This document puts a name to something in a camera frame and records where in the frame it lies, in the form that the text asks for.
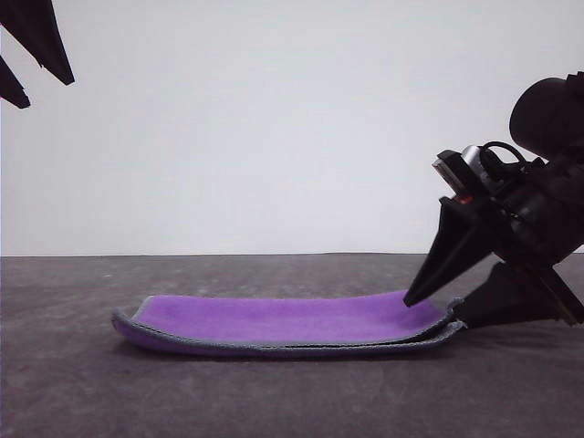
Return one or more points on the grey table cloth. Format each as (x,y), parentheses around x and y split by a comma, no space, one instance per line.
(292,401)

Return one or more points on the purple towel with grey hem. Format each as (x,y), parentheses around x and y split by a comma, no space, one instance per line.
(283,319)

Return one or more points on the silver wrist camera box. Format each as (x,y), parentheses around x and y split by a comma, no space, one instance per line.
(465,173)

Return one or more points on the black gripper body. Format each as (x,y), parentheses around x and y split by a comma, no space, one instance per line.
(543,219)

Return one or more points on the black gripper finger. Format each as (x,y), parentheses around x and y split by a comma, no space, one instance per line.
(445,255)
(11,86)
(506,301)
(41,36)

